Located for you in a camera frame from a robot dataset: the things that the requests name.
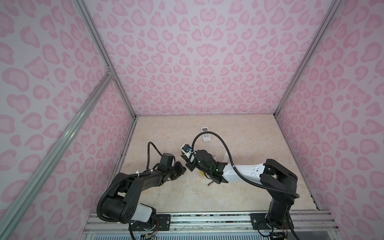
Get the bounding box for white remote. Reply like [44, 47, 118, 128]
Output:
[201, 127, 211, 143]

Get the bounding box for white battery cover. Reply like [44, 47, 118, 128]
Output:
[223, 152, 230, 164]

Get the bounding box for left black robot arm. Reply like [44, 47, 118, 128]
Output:
[97, 153, 187, 226]

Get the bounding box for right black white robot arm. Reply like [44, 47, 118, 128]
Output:
[181, 145, 300, 229]

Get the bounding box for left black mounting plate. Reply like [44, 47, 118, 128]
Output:
[130, 214, 171, 232]

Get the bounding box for black mounting plate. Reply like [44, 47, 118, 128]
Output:
[130, 214, 171, 232]
[250, 213, 290, 232]

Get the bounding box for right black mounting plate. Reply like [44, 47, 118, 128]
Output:
[250, 213, 290, 232]

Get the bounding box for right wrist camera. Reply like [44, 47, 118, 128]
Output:
[181, 144, 193, 159]

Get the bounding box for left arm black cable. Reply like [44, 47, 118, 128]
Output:
[146, 141, 163, 170]

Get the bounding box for aluminium front rail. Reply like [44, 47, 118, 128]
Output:
[81, 211, 343, 240]

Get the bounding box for aluminium diagonal frame bar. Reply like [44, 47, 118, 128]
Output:
[1, 73, 114, 240]

